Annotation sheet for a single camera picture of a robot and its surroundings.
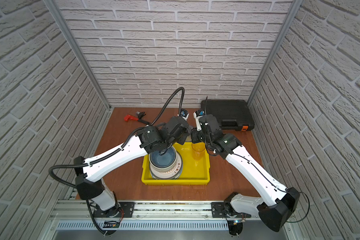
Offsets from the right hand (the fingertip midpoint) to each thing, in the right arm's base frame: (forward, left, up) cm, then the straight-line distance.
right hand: (192, 129), depth 72 cm
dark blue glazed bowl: (-6, +16, -20) cm, 26 cm away
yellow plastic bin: (-12, 0, -26) cm, 29 cm away
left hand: (-1, +4, +3) cm, 5 cm away
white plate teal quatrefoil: (-15, +18, -23) cm, 33 cm away
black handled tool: (+36, +36, -26) cm, 58 cm away
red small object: (+34, +46, -26) cm, 63 cm away
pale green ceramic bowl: (-13, +18, -16) cm, 27 cm away
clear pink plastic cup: (-2, -4, -18) cm, 19 cm away
